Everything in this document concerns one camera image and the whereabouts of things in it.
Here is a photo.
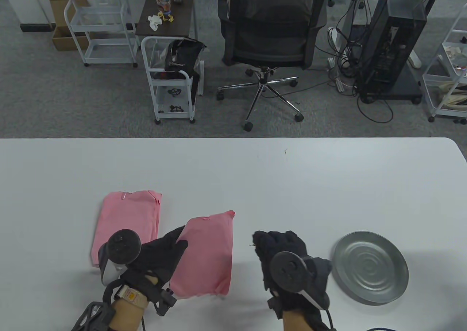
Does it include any beige cloth bag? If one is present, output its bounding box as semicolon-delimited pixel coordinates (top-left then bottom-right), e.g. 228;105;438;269
439;82;467;110

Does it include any black rolling platform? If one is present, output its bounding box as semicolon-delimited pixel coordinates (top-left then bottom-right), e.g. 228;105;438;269
359;67;424;104

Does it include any mixed small items pile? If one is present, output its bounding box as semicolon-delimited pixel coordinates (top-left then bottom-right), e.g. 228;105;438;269
442;43;467;73

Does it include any person's right forearm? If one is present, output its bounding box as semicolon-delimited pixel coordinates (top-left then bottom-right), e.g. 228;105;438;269
283;309;310;331

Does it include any person's left hand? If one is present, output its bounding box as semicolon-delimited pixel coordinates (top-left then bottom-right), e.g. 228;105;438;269
117;225;189;302

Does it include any dark brown side table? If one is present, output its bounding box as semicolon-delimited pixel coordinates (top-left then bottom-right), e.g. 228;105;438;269
135;0;198;40

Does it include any brown cardboard box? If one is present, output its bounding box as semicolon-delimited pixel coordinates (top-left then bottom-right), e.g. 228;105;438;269
45;0;92;52

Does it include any white rolling cart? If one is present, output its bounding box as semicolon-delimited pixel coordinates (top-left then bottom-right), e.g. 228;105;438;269
140;36;205;125
63;0;139;68
422;3;467;124

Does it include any black mesh office chair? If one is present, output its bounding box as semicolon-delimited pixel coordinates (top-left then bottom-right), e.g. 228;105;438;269
216;0;331;132

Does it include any black glove cable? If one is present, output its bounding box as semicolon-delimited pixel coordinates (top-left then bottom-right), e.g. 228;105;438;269
323;307;400;331

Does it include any round grey metal plate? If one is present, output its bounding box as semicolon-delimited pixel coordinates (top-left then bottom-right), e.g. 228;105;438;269
333;231;409;305

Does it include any person's right hand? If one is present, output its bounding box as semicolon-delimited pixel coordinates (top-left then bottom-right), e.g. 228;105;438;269
253;230;333;331

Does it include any tangle of black cables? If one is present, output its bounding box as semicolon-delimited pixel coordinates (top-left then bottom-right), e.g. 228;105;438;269
326;0;395;124

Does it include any white power strip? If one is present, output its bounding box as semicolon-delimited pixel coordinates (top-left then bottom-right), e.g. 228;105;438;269
327;56;348;93

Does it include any person's left forearm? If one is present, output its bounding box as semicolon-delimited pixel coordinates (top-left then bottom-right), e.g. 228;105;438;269
109;298;146;331

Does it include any tan wrist strap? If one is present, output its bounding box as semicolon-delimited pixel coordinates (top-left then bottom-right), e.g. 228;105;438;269
115;285;148;308

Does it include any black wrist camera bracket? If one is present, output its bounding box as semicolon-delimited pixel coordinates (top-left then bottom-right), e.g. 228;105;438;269
155;289;178;316

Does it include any grey and white hand controller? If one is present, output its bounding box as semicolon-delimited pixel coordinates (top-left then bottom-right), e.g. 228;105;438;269
269;251;333;309
99;229;142;287

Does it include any black bag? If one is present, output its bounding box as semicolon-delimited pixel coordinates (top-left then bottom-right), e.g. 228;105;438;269
164;38;207;97

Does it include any black computer tower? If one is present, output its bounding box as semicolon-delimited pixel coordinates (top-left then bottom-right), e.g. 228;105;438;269
356;0;428;99

